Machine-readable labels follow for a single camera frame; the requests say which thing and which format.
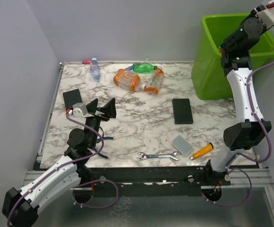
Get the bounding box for left black foam pad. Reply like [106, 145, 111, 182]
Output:
[62, 89, 84, 111]

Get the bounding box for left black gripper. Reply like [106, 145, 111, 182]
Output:
[83, 98, 116, 148]

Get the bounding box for green plastic bin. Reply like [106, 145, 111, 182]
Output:
[191, 13, 274, 100]

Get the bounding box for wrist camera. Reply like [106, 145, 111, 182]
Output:
[255, 3, 274, 28]
[66, 103, 93, 118]

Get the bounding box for orange screwdriver handle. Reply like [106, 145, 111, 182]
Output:
[189, 142, 214, 160]

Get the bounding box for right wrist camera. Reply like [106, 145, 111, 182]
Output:
[255, 3, 274, 28]

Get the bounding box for black base frame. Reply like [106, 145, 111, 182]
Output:
[79, 166, 226, 197]

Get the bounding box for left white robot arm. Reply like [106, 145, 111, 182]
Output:
[2, 98, 116, 227]

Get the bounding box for blue handled pliers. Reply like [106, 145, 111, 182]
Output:
[96, 126, 114, 159]

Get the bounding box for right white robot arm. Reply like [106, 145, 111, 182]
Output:
[203, 15, 272, 185]

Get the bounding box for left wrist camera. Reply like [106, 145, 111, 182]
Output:
[66, 103, 93, 118]

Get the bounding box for grey rectangular sharpening stone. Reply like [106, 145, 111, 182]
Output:
[171, 135, 193, 156]

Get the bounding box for silver open-end wrench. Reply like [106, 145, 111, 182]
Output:
[137, 152, 180, 161]

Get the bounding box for orange label bottle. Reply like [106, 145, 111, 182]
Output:
[141, 67, 164, 95]
[114, 69, 141, 91]

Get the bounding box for right black foam pad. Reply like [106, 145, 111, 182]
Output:
[172, 98, 194, 124]

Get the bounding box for green sprite bottle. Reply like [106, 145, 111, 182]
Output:
[133, 62, 158, 73]

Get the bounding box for black foam pad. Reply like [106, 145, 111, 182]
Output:
[172, 98, 194, 124]
[62, 89, 84, 111]

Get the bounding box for small clear bottle back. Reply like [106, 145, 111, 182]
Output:
[90, 58, 101, 82]

